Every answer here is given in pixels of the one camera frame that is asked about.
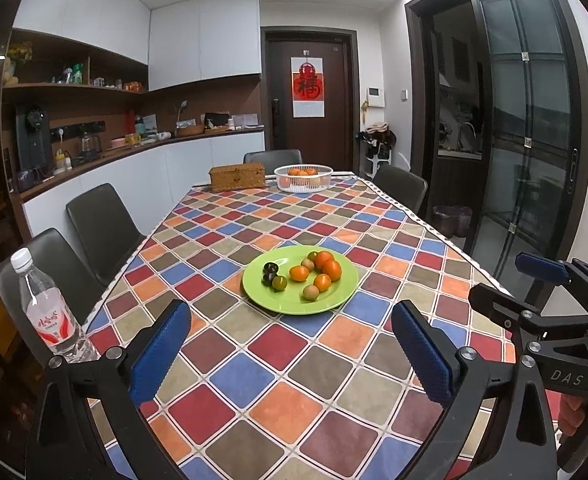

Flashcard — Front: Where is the dark plum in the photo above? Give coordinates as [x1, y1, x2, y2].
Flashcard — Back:
[262, 262, 279, 274]
[262, 272, 277, 286]

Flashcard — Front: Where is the green tomato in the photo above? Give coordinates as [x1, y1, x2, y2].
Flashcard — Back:
[271, 275, 288, 292]

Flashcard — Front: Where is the large orange mandarin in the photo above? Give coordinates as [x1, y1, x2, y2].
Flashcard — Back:
[322, 259, 343, 282]

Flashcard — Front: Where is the tan round fruit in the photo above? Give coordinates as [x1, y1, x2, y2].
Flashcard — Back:
[303, 285, 320, 301]

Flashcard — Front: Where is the person right hand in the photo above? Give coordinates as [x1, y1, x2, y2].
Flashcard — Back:
[558, 393, 586, 437]

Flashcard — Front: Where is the colourful checkered tablecloth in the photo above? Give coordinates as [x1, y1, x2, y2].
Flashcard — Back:
[88, 177, 515, 479]

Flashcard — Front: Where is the waste bin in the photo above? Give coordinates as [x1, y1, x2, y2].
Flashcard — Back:
[431, 205, 473, 238]

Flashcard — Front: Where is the clear water bottle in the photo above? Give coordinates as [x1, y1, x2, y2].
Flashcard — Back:
[10, 248, 100, 363]

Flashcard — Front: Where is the dark chair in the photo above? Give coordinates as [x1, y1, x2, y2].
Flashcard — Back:
[0, 228, 103, 365]
[373, 164, 427, 214]
[66, 183, 144, 286]

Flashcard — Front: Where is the green plate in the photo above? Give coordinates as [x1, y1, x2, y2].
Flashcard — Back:
[242, 245, 359, 316]

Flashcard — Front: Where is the dark chair near left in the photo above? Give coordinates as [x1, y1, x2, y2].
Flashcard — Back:
[0, 228, 103, 365]

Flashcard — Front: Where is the glass sliding door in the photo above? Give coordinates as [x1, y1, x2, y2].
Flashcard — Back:
[472, 0, 582, 298]

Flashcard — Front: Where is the dark chair far right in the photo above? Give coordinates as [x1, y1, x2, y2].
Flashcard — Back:
[373, 164, 427, 214]

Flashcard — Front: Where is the small tan fruit on plate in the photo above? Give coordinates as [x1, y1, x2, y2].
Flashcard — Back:
[300, 258, 315, 272]

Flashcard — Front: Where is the woven wicker box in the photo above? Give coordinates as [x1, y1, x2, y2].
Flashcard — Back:
[209, 162, 266, 193]

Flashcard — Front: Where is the white plastic fruit basket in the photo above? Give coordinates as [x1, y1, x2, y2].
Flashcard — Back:
[274, 165, 333, 193]

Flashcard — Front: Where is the dark chair far end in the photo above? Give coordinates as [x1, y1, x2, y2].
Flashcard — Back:
[243, 150, 303, 176]

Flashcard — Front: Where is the black coffee machine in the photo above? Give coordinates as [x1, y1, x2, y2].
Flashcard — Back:
[15, 105, 53, 180]

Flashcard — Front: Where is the red calligraphy door poster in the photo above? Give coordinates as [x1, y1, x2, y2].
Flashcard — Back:
[291, 56, 325, 118]

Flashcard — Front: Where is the dark wooden door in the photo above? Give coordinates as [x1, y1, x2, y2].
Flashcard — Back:
[261, 26, 360, 171]

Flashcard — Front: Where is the white wall intercom panel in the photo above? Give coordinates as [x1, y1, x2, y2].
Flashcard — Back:
[367, 87, 385, 108]

